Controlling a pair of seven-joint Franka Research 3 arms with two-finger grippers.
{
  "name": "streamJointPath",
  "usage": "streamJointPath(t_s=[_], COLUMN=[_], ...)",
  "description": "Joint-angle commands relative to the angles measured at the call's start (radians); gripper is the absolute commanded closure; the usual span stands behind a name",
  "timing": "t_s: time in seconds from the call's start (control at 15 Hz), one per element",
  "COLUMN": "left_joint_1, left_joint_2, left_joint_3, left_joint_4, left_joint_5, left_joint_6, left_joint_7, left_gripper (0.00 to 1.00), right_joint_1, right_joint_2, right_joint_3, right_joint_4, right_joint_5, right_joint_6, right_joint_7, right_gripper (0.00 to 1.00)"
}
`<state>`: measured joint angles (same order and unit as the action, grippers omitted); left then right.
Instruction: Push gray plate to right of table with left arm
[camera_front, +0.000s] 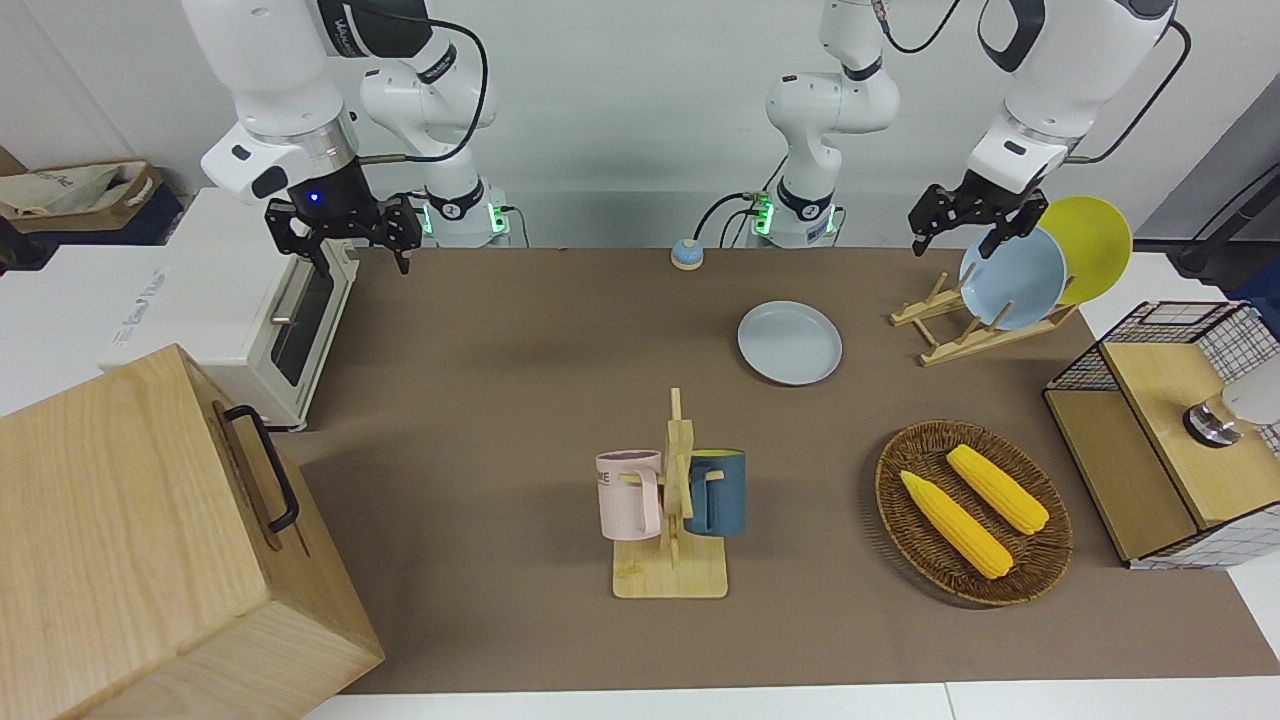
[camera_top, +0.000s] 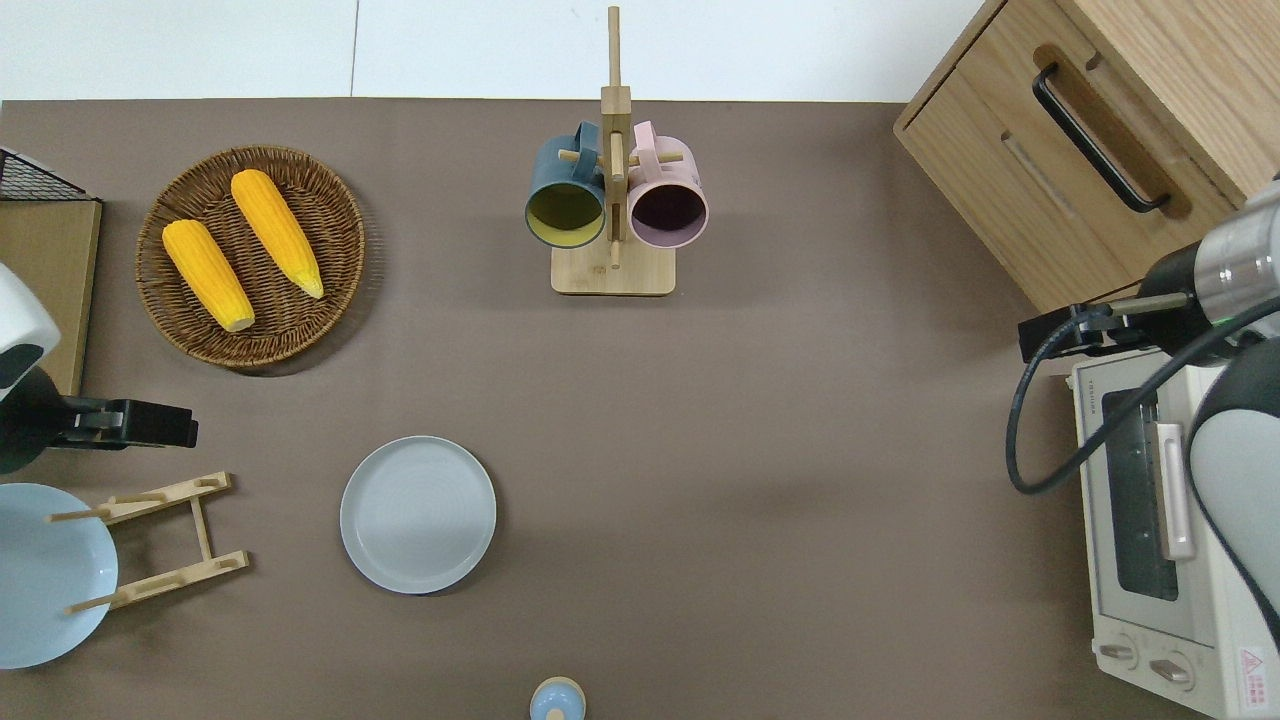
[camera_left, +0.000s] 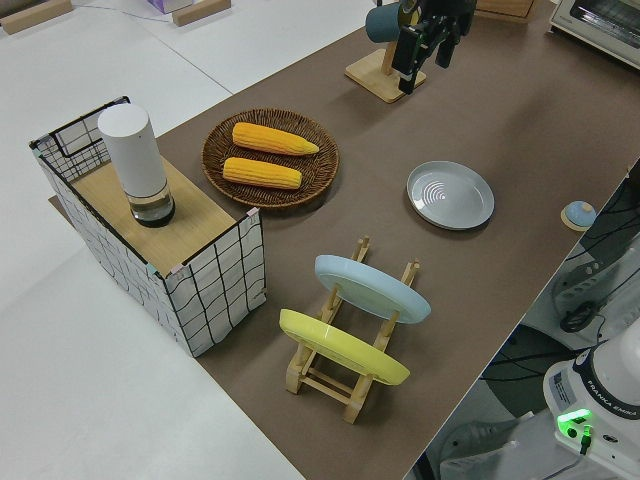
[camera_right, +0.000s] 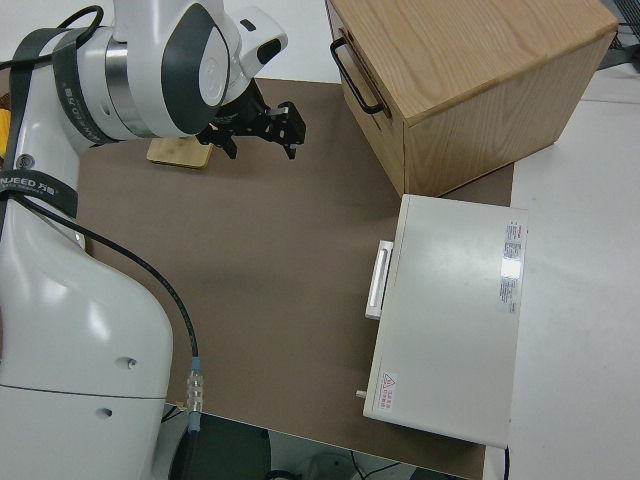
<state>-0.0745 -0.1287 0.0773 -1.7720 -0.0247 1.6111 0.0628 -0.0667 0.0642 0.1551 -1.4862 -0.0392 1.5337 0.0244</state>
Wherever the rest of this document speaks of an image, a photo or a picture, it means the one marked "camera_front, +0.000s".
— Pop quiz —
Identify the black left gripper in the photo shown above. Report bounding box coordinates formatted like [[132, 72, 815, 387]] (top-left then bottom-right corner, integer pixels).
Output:
[[908, 168, 1049, 261]]

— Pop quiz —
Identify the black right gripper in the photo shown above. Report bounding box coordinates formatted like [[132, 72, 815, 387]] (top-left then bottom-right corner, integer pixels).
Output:
[[264, 158, 424, 287]]

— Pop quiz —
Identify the gray plate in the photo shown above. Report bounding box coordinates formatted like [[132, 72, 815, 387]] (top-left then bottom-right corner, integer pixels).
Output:
[[737, 300, 843, 387]]

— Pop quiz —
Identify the light blue plate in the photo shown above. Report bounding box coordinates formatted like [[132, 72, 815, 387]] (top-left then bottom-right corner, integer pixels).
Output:
[[958, 227, 1068, 332]]

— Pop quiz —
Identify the yellow plate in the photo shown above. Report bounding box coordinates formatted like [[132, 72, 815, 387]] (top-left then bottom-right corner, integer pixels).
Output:
[[1035, 196, 1134, 307]]

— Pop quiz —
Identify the wooden plate rack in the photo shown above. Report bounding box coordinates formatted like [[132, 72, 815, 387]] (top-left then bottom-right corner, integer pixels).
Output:
[[890, 272, 1081, 368]]

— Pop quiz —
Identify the white toaster oven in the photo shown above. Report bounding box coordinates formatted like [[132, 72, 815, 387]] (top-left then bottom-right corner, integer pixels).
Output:
[[97, 187, 361, 433]]

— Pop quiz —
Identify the cardboard box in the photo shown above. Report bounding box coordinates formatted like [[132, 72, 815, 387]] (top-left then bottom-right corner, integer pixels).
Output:
[[0, 160, 166, 236]]

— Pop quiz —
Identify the brown table mat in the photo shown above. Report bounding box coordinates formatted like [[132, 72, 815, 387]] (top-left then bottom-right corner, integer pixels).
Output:
[[275, 247, 1280, 696]]

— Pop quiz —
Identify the black stand pole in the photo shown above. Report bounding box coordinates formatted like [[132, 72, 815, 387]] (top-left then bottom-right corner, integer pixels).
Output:
[[1170, 165, 1280, 291]]

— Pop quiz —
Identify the yellow corn cob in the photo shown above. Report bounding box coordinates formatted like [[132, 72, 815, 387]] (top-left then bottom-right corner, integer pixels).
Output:
[[946, 444, 1050, 536], [900, 470, 1014, 580]]

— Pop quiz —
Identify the white cloth bag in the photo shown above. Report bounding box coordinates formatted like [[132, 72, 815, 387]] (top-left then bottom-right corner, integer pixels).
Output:
[[0, 165, 131, 218]]

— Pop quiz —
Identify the white and silver device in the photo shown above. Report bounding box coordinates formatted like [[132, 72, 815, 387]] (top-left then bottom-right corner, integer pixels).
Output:
[[1183, 362, 1280, 449]]

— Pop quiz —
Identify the brown wicker basket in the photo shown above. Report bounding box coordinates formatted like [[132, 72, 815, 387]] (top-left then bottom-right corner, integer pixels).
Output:
[[875, 420, 1074, 607]]

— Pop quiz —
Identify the dark blue mug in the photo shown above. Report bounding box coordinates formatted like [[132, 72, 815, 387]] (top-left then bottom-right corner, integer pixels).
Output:
[[686, 449, 747, 538]]

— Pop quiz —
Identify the large wooden box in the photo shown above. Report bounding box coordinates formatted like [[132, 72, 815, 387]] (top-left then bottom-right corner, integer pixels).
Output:
[[0, 344, 386, 720]]

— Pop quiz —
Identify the pink mug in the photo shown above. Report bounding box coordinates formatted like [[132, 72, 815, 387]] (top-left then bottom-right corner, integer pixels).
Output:
[[596, 450, 664, 542]]

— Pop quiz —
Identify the wooden mug rack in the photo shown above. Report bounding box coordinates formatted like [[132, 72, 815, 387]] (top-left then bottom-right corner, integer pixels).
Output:
[[612, 388, 729, 600]]

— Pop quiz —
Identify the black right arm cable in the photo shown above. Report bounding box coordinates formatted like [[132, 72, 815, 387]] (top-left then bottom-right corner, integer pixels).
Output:
[[340, 0, 493, 166]]

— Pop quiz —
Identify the wire and wood shelf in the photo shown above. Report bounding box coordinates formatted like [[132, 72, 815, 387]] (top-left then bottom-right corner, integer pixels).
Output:
[[1043, 300, 1280, 571]]

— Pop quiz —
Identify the black metal box handle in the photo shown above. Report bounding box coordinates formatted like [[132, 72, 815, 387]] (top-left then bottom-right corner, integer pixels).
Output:
[[223, 405, 301, 534]]

